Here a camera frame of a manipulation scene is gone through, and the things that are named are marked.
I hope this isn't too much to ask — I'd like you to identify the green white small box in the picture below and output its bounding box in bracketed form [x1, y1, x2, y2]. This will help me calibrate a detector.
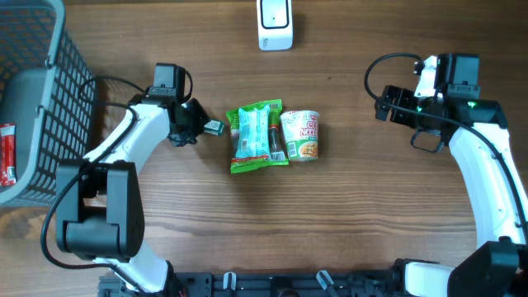
[204, 120, 225, 136]

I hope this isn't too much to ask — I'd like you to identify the light blue snack packet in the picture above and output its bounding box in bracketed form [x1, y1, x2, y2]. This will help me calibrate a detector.
[235, 106, 270, 158]

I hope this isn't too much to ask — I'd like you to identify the green snack packet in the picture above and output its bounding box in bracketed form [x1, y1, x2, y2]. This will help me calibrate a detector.
[226, 99, 289, 174]

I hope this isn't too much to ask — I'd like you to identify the cup noodles container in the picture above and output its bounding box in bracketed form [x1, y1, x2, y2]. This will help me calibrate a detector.
[280, 111, 319, 162]

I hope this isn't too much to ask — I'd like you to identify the red snack packet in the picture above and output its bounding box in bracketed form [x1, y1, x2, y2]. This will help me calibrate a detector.
[1, 123, 17, 186]

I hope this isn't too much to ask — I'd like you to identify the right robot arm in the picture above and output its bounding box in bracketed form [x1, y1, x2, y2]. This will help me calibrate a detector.
[372, 53, 527, 296]

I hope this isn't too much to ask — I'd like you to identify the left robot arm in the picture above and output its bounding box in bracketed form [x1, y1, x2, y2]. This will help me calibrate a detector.
[40, 63, 210, 296]

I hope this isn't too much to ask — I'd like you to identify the white barcode scanner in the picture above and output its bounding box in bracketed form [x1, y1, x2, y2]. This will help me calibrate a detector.
[256, 0, 294, 51]

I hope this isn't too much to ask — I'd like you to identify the grey plastic shopping basket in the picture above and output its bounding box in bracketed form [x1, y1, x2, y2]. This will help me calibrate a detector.
[1, 1, 97, 207]

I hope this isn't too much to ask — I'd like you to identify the left camera black cable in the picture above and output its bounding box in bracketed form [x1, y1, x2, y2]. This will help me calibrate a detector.
[40, 75, 146, 295]

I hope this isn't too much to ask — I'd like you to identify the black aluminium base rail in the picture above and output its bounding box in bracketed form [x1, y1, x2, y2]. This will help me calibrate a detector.
[97, 269, 467, 297]

